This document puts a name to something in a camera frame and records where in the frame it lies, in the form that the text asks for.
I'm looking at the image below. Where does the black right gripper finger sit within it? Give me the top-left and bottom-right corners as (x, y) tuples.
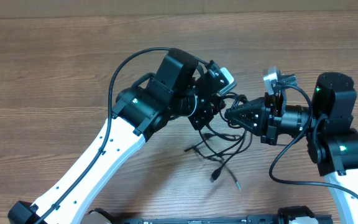
(224, 105), (262, 136)
(230, 97), (266, 113)

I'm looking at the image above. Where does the black USB-A cable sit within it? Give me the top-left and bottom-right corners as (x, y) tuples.
(183, 91), (254, 183)

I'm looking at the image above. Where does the black cable grey USB-C plug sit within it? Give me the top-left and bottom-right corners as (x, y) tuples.
(194, 124), (242, 191)

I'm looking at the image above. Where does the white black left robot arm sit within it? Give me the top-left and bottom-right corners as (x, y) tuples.
(7, 48), (236, 223)

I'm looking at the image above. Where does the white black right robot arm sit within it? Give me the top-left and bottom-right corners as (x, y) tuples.
(224, 68), (358, 223)

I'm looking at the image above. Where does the black left camera cable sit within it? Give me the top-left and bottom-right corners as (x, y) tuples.
(32, 47), (217, 224)

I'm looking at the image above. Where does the black camera cable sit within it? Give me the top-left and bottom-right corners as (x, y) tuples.
(32, 47), (217, 224)
(268, 81), (358, 218)

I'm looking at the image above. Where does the black right camera cable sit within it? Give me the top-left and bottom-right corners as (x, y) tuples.
(268, 81), (358, 218)

